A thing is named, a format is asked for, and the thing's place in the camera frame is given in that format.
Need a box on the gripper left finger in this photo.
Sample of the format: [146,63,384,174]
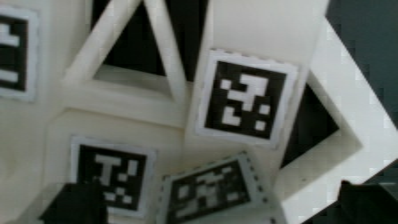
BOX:
[39,182,109,224]

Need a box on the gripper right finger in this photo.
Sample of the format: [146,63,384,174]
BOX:
[302,181,398,224]

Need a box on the white tagged cube nut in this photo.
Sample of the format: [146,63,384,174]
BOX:
[155,151,288,224]

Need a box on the white chair back frame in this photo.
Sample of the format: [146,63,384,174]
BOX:
[0,0,334,224]

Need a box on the white chair seat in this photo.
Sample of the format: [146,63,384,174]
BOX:
[45,110,183,224]

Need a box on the white right fence bar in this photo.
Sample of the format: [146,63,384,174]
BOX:
[274,23,398,224]

